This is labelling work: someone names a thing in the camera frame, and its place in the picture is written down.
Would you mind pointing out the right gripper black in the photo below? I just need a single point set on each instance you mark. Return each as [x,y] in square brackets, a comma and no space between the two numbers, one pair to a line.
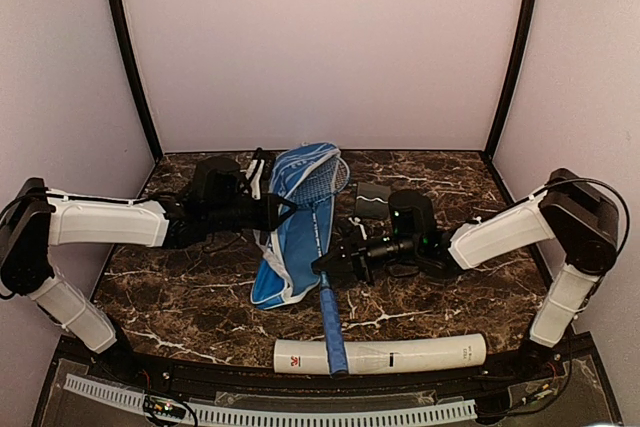
[338,262]

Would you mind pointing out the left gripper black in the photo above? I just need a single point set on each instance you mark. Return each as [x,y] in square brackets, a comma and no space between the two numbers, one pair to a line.
[270,219]

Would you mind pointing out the grey tube cap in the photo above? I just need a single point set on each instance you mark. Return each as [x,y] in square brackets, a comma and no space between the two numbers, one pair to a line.
[372,201]

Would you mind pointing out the blue racket cover bag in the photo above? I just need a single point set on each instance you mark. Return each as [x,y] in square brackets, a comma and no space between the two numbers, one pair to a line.
[284,275]

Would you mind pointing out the blue badminton racket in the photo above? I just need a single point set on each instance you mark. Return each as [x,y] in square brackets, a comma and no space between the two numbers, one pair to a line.
[319,187]

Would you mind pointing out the white shuttlecock tube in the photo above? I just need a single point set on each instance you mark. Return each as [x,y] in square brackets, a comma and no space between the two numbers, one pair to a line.
[383,357]

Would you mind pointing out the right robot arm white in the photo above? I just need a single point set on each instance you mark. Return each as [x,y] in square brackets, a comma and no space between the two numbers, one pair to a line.
[587,217]

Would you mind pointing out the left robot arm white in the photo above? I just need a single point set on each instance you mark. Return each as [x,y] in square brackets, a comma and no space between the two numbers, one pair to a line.
[40,217]

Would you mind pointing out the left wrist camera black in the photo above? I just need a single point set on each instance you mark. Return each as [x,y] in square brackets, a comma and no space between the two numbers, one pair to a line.
[215,180]

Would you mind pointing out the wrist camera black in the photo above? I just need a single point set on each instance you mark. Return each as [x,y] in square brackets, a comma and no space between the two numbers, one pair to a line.
[411,214]
[215,180]

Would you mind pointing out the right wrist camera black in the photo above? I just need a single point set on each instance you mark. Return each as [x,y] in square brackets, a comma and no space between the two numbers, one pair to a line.
[411,214]

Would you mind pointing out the white slotted cable duct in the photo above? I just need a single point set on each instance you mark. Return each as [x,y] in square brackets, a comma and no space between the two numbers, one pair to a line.
[244,410]

